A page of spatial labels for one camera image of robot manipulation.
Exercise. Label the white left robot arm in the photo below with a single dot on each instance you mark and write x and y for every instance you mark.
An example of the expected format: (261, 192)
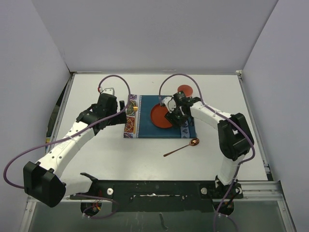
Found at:
(42, 180)

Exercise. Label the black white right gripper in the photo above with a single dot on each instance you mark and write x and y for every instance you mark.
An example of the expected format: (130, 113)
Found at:
(171, 117)

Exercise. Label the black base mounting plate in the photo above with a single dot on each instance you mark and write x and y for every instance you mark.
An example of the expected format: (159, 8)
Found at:
(159, 204)

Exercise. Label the pink plastic cup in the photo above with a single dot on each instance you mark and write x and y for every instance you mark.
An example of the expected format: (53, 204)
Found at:
(187, 90)

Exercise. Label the copper spoon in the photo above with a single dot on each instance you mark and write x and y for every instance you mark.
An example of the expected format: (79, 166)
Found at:
(193, 142)

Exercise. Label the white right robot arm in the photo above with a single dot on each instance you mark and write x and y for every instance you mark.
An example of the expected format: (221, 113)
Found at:
(234, 135)

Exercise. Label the copper fork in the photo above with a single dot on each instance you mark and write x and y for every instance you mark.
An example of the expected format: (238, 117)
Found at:
(135, 109)

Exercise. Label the blue patterned placemat cloth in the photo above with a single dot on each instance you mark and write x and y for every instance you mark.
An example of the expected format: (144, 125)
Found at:
(145, 128)

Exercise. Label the red round plate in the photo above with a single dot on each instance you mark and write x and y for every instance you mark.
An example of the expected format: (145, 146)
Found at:
(157, 116)

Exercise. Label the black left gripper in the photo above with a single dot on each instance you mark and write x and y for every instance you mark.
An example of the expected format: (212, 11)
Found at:
(119, 119)

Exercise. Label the aluminium front rail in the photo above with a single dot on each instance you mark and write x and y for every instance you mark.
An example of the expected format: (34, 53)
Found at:
(51, 193)

